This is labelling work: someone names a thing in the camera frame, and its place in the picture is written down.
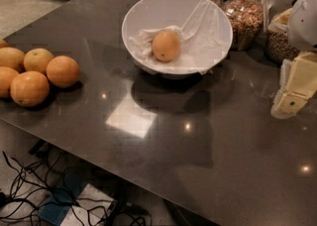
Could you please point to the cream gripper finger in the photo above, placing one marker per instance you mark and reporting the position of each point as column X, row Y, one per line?
column 285, row 71
column 299, row 89

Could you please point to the orange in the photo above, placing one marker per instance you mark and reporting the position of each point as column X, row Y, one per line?
column 37, row 60
column 30, row 88
column 166, row 46
column 63, row 71
column 12, row 57

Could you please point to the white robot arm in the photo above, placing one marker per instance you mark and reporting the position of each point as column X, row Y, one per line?
column 302, row 26

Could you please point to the white cloth in bowl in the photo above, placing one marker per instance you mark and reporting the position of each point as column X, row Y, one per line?
column 201, row 38

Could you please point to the white bowl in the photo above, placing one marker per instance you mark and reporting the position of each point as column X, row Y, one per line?
column 155, row 8

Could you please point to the round jar of grains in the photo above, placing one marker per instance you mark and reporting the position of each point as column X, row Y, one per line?
column 277, row 47

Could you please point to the glass jar of nuts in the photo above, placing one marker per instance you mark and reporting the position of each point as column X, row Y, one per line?
column 247, row 19

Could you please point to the orange front right of pile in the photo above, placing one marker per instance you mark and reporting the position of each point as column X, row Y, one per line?
column 63, row 71

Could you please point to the white board on floor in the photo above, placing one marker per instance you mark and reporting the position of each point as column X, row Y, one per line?
column 94, row 206

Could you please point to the orange back centre of pile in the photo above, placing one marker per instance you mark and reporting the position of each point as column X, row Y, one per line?
column 37, row 60

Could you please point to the orange front centre of pile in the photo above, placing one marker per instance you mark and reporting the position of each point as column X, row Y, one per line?
column 30, row 88

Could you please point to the blue box on floor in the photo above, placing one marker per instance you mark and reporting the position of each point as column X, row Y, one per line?
column 62, row 199

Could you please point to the orange back left of pile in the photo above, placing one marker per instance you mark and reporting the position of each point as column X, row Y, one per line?
column 12, row 57

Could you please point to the orange front left edge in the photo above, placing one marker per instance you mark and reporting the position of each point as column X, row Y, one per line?
column 7, row 74

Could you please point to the orange edge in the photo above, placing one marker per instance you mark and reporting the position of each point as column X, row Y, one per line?
column 7, row 74
column 3, row 44

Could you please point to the orange far left edge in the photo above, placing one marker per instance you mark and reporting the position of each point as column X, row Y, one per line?
column 3, row 44

